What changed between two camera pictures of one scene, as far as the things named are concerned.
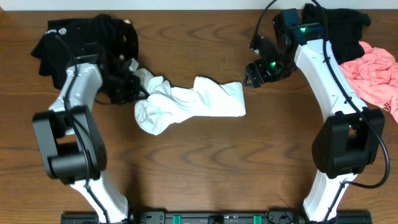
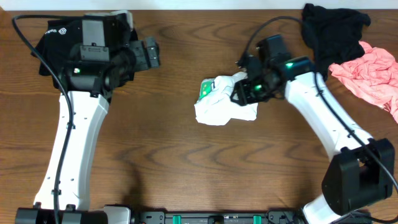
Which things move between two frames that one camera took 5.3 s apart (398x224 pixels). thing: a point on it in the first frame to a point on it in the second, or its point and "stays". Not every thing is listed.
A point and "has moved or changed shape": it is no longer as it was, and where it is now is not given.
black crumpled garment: x=344 y=30 stays
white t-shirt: x=164 y=106 has moved or changed shape
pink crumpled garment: x=374 y=75 stays
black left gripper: x=130 y=96 to x=140 y=63
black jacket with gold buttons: x=67 y=38 stays
